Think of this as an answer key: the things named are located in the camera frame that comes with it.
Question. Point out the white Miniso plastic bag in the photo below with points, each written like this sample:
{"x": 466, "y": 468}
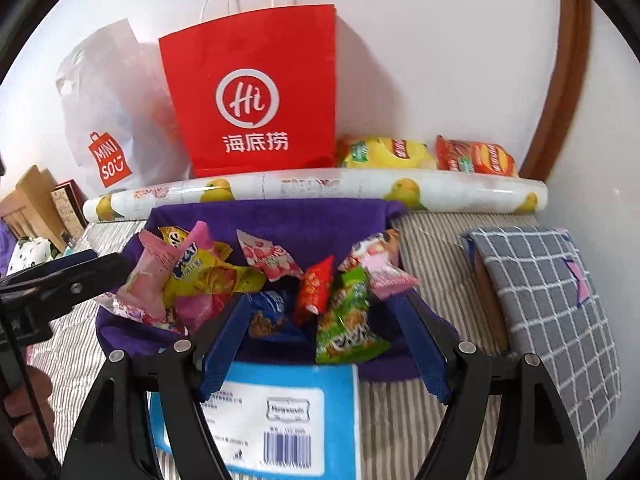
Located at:
{"x": 120, "y": 123}

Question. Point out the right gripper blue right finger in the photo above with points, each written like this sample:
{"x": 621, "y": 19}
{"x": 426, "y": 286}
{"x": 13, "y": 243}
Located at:
{"x": 429, "y": 339}

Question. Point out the pink mushroom biscuit bag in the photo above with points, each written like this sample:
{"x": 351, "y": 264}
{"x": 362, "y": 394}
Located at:
{"x": 378, "y": 256}

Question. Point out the pale pink snack packet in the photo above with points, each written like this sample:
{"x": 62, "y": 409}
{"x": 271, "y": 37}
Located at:
{"x": 143, "y": 289}

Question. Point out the person's left hand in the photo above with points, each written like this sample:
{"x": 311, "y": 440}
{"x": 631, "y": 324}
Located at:
{"x": 27, "y": 432}

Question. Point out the orange chips bag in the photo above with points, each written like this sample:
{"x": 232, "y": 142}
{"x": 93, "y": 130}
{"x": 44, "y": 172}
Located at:
{"x": 473, "y": 157}

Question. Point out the purple towel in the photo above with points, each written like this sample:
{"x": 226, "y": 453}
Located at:
{"x": 310, "y": 231}

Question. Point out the fruit-print rolled mat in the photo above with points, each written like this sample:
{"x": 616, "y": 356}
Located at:
{"x": 417, "y": 189}

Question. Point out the green snack packet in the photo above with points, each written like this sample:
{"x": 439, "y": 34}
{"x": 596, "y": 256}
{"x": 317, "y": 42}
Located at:
{"x": 344, "y": 335}

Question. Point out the brown door frame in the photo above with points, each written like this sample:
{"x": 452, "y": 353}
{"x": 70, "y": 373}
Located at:
{"x": 565, "y": 88}

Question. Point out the grey checked folded cloth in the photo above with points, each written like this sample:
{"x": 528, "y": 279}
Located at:
{"x": 552, "y": 308}

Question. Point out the red Haidilao paper bag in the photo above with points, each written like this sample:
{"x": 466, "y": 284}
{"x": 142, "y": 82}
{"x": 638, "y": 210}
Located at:
{"x": 255, "y": 90}

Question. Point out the blue snack packet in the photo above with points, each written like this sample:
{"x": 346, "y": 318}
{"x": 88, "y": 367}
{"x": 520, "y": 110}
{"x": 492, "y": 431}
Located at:
{"x": 269, "y": 320}

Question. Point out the blue tissue pack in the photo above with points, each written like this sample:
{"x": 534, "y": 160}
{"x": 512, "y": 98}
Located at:
{"x": 288, "y": 421}

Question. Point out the strawberry jelly packet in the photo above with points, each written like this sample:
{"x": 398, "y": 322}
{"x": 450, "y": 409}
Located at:
{"x": 272, "y": 259}

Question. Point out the red candy packet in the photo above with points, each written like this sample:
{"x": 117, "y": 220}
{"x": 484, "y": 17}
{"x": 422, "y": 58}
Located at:
{"x": 314, "y": 291}

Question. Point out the pink yellow chips bag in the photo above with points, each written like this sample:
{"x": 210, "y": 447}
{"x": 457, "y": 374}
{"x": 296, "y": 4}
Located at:
{"x": 202, "y": 281}

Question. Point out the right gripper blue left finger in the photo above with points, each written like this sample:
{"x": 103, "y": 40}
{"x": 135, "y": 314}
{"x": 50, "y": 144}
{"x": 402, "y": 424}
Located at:
{"x": 218, "y": 341}

